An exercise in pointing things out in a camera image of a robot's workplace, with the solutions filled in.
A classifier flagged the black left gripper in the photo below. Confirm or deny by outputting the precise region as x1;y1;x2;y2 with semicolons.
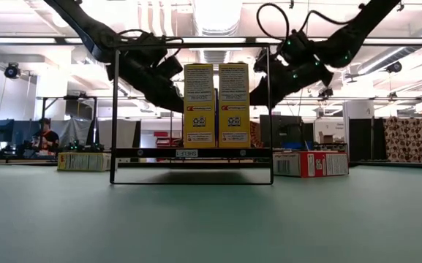
106;48;185;113

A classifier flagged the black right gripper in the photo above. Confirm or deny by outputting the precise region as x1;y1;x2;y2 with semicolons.
249;50;335;109

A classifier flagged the yellow Corn Pops cereal box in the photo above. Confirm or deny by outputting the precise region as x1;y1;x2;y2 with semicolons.
57;152;113;172
184;64;217;149
218;63;252;149

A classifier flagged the red Froot Loops cereal box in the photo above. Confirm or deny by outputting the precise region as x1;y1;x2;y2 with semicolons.
272;150;350;179

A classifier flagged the black monitor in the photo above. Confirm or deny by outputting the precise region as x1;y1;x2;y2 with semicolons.
259;114;304;149

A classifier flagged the orange patterned poster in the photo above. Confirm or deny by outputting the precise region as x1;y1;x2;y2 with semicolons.
250;121;261;148

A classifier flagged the white partition panel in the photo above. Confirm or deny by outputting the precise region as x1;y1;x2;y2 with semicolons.
98;118;142;149

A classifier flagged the brown cardboard box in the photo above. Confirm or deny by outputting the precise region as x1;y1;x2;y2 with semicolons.
319;131;338;145

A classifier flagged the black equipment rack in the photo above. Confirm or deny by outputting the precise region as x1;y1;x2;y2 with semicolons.
37;94;99;147

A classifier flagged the black partition panel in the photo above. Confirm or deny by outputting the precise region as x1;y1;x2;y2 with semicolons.
348;117;384;162

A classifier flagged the person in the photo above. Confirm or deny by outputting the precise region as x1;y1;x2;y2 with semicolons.
31;117;61;157

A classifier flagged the brown patterned curtain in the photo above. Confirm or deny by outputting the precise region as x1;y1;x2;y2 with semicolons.
383;116;422;164

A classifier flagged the blue desk partition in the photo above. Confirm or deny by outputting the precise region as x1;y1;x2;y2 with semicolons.
0;118;53;149

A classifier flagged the black left wrist camera cable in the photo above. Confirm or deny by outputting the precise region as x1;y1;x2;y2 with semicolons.
117;28;185;59

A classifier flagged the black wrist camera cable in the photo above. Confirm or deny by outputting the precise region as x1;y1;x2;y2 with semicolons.
117;28;185;59
256;2;349;42

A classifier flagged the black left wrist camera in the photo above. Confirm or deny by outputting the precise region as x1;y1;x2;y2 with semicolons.
121;31;168;66

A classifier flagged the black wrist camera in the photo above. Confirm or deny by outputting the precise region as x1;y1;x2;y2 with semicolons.
121;31;168;66
279;30;316;66

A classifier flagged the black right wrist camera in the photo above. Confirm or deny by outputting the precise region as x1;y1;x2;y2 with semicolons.
279;30;316;66

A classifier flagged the wooden shelf black metal frame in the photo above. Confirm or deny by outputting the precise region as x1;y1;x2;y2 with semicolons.
110;42;274;186

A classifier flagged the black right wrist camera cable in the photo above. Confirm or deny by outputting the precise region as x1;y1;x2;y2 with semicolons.
256;2;349;42

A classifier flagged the silver ventilation duct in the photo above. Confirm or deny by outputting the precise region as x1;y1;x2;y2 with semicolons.
192;0;243;36

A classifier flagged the grey round ceiling duct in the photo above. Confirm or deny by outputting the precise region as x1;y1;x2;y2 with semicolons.
356;14;422;76

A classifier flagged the black aluminium rig frame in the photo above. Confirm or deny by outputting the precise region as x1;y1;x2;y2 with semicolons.
0;159;422;169

